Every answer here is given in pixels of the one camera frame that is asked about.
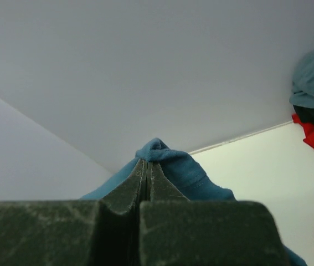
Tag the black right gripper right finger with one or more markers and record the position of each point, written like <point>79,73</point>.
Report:
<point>177,231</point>

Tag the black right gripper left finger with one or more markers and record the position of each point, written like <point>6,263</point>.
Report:
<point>75,232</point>

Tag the teal blue t-shirt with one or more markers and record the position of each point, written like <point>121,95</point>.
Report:
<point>183,172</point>

